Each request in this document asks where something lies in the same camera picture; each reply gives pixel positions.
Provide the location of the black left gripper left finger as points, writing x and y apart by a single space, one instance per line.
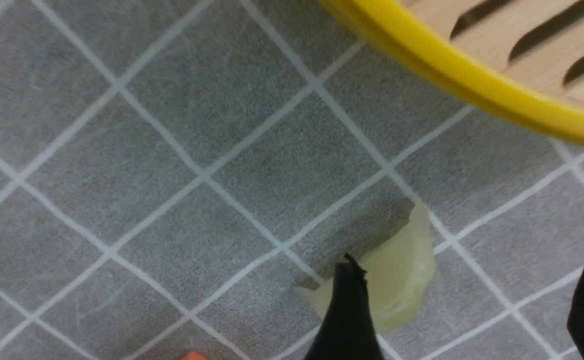
347 330

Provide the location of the pale green dumpling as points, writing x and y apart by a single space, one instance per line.
398 272

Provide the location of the bamboo steamer tray yellow rim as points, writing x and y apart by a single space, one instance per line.
522 60

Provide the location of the orange foam cube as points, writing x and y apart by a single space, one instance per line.
194 355

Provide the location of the grey checked tablecloth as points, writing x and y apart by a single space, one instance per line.
171 169

